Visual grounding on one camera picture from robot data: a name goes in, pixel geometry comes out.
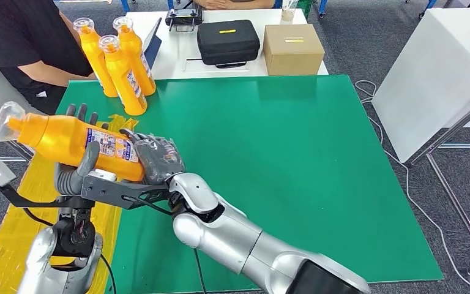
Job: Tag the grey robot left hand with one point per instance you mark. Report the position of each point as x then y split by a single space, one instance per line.
73 178

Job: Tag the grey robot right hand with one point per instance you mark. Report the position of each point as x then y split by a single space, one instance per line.
162 160

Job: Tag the orange detergent bottle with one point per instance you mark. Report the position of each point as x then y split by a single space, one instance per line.
64 142
97 61
123 81
137 57

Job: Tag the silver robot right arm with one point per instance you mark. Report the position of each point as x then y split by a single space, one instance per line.
255 247

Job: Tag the yellow taped cardboard sheet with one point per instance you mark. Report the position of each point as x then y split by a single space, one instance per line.
12 243

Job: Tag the white desk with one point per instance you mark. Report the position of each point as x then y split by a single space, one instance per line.
178 52

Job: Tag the tablet with dark blue cover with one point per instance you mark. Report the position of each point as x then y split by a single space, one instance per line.
154 42

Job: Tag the black carrying case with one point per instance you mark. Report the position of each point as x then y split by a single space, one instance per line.
227 42

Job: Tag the yellow rectangular sticker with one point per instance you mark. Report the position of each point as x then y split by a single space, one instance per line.
227 31
294 40

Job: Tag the black handheld controller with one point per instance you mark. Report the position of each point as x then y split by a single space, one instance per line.
184 17

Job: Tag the person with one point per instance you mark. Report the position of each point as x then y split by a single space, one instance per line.
20 40
231 4

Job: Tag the brown cardboard box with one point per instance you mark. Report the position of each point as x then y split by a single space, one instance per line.
293 55

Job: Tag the clear plastic cup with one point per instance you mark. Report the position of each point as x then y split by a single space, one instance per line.
287 11

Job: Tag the large white table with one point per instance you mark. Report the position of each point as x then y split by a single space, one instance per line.
433 75

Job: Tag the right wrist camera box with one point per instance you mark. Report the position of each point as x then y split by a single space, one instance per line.
113 190

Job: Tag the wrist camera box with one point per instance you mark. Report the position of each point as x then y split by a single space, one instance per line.
0 174
113 190

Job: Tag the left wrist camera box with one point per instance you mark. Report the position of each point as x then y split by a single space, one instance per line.
0 174

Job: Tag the short blue metal frame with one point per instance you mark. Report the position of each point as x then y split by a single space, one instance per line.
124 4

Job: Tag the metal table frame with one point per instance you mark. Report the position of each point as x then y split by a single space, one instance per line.
450 128

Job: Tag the long blue metal frame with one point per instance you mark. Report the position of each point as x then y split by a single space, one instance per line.
421 3

